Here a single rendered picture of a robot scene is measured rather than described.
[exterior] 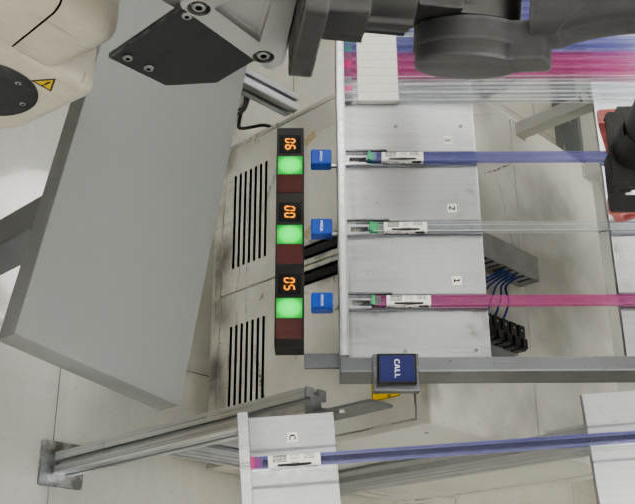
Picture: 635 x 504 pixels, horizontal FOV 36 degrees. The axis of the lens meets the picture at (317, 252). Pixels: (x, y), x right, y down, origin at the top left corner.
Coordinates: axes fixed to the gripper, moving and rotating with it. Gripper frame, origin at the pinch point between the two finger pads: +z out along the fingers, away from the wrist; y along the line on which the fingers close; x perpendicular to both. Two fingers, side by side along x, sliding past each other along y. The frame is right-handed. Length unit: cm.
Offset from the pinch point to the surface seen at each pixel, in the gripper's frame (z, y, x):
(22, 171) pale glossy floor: 53, 30, 96
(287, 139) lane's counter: 13.9, 14.5, 43.1
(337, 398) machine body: 56, -14, 36
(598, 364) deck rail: 12.7, -20.2, 1.6
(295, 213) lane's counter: 13.8, 2.5, 41.8
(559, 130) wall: 204, 122, -43
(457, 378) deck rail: 15.7, -21.2, 19.8
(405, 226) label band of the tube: 12.2, -0.4, 26.3
